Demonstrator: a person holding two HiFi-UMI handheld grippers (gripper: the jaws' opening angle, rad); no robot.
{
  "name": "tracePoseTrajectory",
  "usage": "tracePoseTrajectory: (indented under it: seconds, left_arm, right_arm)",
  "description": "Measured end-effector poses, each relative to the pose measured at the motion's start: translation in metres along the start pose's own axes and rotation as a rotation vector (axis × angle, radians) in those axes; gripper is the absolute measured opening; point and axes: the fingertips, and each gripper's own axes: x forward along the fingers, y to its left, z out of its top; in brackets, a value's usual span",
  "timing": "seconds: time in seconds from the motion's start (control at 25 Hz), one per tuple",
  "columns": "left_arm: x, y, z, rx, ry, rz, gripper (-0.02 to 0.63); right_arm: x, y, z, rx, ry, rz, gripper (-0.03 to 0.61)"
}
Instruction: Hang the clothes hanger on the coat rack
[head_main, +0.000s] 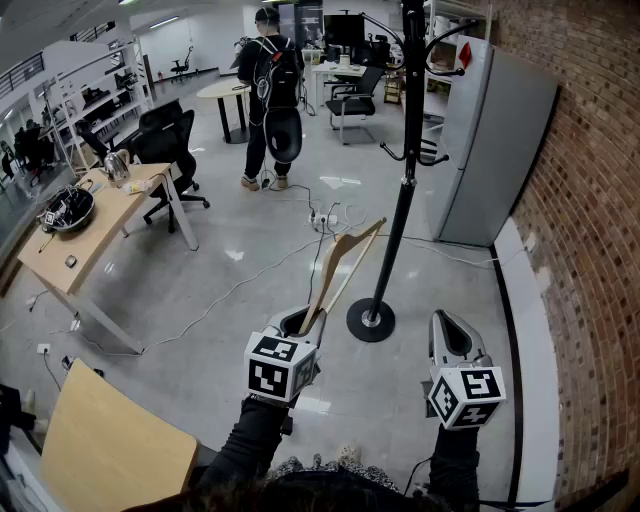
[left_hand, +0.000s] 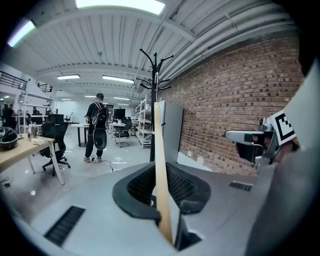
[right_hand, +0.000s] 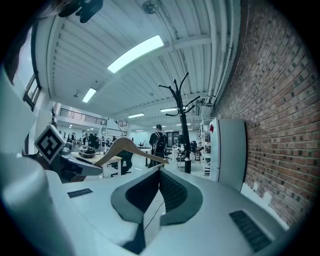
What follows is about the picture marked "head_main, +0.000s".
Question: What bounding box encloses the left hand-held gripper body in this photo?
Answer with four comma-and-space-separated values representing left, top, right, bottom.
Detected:
243, 324, 321, 407

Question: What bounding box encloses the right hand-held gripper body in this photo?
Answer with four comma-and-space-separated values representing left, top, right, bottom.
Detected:
422, 344, 507, 431

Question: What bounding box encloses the wooden hanger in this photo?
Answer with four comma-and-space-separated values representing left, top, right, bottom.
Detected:
299, 217, 389, 335

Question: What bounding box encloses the black coat rack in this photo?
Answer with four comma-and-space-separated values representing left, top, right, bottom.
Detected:
346, 0, 479, 344

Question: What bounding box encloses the person's left forearm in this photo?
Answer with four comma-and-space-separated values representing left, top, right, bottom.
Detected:
199, 394, 296, 494

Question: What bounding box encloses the person's right forearm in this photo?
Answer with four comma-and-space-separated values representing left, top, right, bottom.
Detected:
427, 424, 482, 507

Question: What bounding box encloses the white metal shelving frame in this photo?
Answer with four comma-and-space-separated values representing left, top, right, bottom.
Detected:
52, 39, 154, 176

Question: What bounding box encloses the person's patterned top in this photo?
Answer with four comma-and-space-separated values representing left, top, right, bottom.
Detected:
269, 442, 401, 497

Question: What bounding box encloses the light wooden table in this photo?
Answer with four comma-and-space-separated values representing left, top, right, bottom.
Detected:
39, 357, 201, 512

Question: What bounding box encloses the black oval seat shell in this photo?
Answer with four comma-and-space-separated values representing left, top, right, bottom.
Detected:
263, 107, 304, 165

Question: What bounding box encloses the grey refrigerator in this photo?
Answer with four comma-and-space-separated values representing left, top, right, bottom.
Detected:
427, 34, 560, 249

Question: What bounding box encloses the wooden desk with white legs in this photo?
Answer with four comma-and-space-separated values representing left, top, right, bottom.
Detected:
17, 162, 201, 355

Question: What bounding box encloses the black office chair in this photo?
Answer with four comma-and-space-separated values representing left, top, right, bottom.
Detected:
128, 98, 211, 234

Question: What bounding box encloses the black mesh visitor chair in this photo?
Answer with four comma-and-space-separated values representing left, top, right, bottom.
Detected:
324, 66, 386, 146

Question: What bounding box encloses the steel kettle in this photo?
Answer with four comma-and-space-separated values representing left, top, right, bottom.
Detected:
98, 149, 133, 189

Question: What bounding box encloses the round white table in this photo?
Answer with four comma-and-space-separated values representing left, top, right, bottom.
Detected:
196, 78, 252, 145

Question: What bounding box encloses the black swivel chair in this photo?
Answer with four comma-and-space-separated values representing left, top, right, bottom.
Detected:
169, 45, 195, 84

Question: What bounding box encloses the white storage shelf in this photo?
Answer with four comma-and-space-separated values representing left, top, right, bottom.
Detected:
399, 0, 494, 136

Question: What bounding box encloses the black monitor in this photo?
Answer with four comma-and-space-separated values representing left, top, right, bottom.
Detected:
323, 13, 366, 49

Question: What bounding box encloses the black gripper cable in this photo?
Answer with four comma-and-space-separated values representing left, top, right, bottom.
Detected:
402, 455, 437, 497

